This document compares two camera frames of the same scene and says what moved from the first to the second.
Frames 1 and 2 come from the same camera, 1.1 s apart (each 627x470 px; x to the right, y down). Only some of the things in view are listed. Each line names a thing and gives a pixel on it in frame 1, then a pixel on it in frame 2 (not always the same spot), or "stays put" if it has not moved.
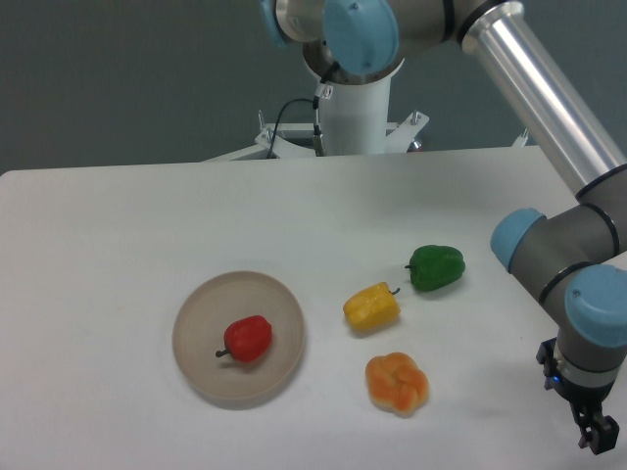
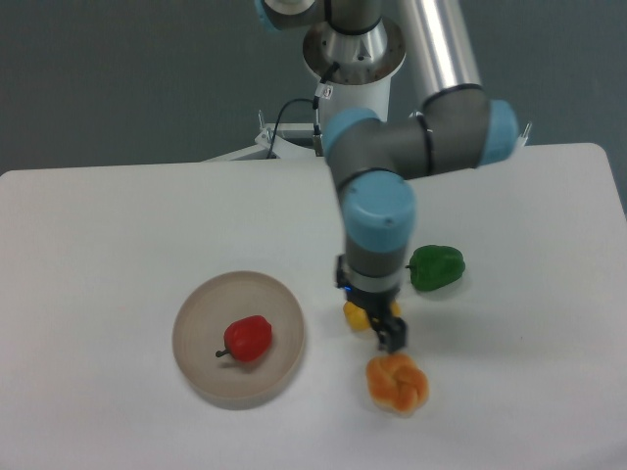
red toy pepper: [248, 339] stays put
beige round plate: [200, 324] stays put
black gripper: [598, 431] → [392, 330]
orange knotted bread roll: [396, 383] stays put
